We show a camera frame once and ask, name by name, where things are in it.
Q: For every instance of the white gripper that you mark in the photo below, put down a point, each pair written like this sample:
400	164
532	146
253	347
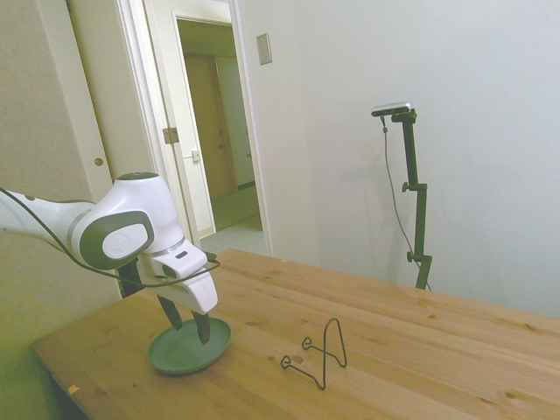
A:
199	294

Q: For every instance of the green round plate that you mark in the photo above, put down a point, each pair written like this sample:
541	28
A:
184	352

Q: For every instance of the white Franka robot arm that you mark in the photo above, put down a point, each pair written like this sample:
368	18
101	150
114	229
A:
131	205

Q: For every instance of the metal door latch plate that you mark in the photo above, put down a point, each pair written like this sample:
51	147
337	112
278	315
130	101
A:
196	155

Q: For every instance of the metal door hinge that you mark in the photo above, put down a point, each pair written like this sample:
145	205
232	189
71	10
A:
170	135

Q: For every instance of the brown wooden hallway door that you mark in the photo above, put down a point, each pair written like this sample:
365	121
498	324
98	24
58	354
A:
205	131

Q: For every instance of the white open door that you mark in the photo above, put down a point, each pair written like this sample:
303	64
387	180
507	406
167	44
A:
192	109

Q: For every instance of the beige closet door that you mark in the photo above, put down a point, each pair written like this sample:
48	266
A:
96	87

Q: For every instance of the white door frame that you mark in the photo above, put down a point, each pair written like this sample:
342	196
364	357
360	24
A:
256	175

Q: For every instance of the black articulated camera stand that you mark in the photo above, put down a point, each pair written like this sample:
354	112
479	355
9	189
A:
410	153

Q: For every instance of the beige wall switch plate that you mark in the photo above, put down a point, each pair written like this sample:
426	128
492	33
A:
263	49

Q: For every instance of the silver camera on stand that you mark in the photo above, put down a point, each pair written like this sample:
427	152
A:
391	108

